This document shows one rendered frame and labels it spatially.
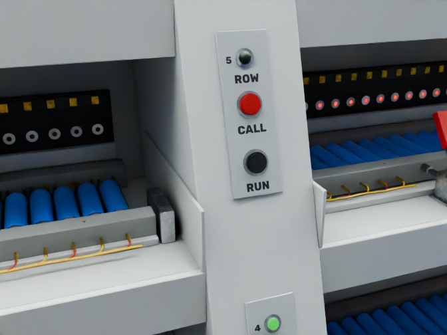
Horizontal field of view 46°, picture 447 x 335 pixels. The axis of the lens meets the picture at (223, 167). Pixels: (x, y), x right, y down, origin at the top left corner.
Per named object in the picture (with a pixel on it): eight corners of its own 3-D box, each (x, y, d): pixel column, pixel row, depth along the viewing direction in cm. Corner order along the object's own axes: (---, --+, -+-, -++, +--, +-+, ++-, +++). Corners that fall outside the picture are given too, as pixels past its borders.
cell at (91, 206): (97, 199, 49) (108, 230, 44) (77, 201, 49) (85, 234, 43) (95, 181, 49) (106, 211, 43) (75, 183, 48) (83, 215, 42)
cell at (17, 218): (28, 209, 47) (30, 243, 42) (6, 212, 47) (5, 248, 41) (25, 191, 47) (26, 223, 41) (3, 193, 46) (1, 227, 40)
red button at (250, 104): (262, 113, 38) (260, 92, 38) (242, 116, 38) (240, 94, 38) (257, 114, 39) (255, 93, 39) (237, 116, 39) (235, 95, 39)
